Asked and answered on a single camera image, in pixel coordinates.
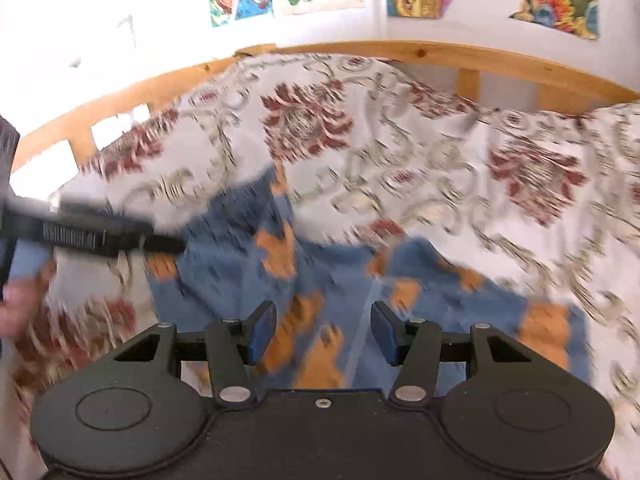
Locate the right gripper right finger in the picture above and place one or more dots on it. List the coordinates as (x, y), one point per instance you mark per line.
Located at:
(412, 347)

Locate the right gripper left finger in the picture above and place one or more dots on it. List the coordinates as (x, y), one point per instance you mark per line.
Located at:
(231, 347)

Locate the blue pants with orange print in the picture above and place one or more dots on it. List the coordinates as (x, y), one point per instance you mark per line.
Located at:
(244, 250)

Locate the left hand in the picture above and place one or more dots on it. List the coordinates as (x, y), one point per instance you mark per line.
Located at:
(22, 299)

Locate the white floral bedspread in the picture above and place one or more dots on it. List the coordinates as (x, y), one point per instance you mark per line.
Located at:
(543, 204)

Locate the wooden bed frame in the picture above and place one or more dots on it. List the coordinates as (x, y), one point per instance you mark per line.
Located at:
(560, 88)

